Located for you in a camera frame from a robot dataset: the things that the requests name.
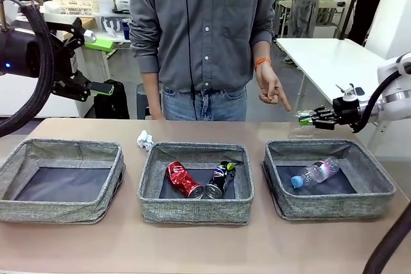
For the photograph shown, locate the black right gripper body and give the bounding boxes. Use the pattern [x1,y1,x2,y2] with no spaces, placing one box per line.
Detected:
[332,98,362,126]

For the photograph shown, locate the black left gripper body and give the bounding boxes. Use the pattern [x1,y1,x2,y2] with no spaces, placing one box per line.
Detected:
[0,25,78,94]

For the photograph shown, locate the clear plastic cup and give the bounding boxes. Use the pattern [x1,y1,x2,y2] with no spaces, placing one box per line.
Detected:
[288,109,318,139]

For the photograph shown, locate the clear bottle blue cap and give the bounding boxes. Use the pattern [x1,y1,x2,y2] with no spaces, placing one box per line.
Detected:
[290,157,341,189]

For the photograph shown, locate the white paper ball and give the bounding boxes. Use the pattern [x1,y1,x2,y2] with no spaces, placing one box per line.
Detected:
[137,130,155,151]

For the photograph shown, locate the crushed dark can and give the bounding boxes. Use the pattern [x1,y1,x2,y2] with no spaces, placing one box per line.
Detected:
[204,160,237,200]

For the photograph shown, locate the crushed red can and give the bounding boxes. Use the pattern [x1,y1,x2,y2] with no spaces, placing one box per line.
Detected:
[165,160,205,200]

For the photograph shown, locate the person's left forearm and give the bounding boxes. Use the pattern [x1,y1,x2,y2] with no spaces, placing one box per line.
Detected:
[252,41,274,64]

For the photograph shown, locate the person's right forearm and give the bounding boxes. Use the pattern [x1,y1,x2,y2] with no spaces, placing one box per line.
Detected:
[142,71,161,114]

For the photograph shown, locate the person's left hand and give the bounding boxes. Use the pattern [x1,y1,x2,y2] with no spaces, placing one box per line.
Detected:
[255,62,292,113]

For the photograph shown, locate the white background table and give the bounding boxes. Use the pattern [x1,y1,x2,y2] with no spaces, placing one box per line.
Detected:
[75,28,132,73]

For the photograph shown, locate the black backpack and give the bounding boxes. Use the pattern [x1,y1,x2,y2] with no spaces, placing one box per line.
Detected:
[92,79,131,120]

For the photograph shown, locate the clear bin with logo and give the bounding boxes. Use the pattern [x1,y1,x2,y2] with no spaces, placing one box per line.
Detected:
[99,13,131,36]

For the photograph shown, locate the blue container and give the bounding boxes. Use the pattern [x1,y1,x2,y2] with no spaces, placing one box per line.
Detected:
[121,19,132,40]

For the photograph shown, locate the white paper roll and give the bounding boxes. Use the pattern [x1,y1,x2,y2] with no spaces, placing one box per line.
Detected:
[97,0,115,15]

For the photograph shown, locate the white printed crate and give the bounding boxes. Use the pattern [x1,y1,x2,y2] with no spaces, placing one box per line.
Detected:
[51,0,99,17]

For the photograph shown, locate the wooden top white desk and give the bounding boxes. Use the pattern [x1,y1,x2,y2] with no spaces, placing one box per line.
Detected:
[0,7,97,119]

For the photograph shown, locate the grey fabric basket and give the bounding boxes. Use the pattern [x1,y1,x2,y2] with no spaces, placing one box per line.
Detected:
[137,141,255,226]
[0,139,126,225]
[262,139,397,222]

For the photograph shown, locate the background person beige top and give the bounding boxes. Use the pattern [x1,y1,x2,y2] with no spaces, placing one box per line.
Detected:
[348,0,390,44]

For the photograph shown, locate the blue jeans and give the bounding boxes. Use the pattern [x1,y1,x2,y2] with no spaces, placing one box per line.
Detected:
[160,84,248,123]

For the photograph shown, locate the background person white top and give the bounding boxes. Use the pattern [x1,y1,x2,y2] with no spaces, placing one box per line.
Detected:
[288,0,343,39]

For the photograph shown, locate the black tripod pole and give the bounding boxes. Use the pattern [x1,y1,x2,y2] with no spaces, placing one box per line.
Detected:
[339,0,367,40]

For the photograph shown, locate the grey button shirt torso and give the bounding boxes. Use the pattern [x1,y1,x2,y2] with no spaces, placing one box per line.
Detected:
[130,0,275,94]

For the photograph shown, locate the black braided left arm hose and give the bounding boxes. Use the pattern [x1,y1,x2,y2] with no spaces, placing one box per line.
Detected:
[0,0,56,139]

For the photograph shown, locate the background desk grey frame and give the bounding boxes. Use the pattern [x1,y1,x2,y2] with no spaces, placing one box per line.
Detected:
[274,0,351,39]

